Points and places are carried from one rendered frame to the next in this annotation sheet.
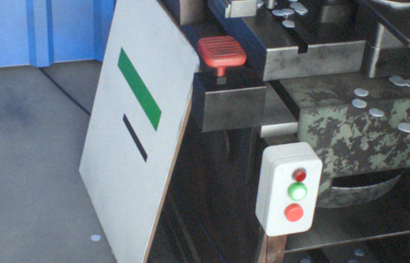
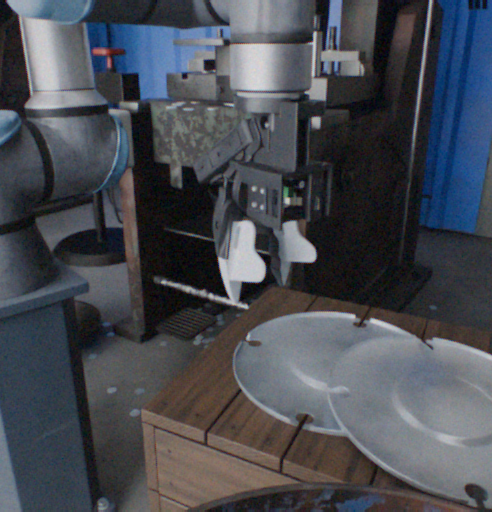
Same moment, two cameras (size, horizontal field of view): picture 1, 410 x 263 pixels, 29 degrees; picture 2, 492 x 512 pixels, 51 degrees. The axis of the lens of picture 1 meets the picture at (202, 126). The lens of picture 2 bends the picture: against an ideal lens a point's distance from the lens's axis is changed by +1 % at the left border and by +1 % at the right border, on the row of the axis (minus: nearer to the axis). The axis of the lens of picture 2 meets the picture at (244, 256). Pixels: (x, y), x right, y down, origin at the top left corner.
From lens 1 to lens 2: 1.48 m
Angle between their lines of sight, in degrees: 48
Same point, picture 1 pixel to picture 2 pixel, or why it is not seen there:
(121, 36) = not seen: hidden behind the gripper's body
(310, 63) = (190, 87)
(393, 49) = (226, 77)
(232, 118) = (108, 94)
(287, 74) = (179, 94)
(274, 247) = (128, 194)
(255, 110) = (118, 91)
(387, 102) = (200, 107)
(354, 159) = (189, 153)
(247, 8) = (197, 64)
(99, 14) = not seen: hidden behind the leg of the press
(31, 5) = not seen: hidden behind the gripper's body
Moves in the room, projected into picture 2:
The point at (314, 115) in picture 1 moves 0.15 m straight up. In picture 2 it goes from (158, 108) to (154, 39)
